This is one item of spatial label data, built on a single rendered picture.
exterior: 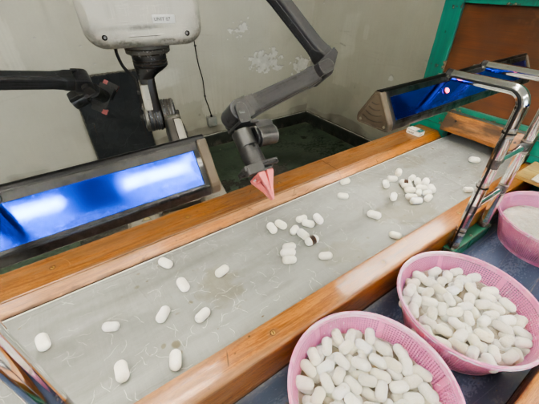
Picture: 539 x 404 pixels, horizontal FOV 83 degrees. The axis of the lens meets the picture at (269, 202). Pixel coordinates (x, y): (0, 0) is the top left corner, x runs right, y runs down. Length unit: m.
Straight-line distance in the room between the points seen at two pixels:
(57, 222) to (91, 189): 0.05
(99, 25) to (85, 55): 1.51
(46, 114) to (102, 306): 2.02
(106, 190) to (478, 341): 0.66
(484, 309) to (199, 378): 0.58
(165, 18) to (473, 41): 1.05
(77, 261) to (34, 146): 1.93
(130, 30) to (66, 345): 0.79
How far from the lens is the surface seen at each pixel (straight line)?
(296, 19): 1.16
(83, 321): 0.73
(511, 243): 1.05
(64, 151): 2.71
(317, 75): 1.07
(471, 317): 0.75
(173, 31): 1.05
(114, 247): 0.82
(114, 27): 1.04
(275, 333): 0.60
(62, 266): 0.83
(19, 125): 2.64
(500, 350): 0.76
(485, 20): 1.42
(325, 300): 0.64
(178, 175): 0.41
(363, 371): 0.62
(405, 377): 0.63
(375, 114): 0.65
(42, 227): 0.40
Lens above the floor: 1.28
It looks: 36 degrees down
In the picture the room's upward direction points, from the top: straight up
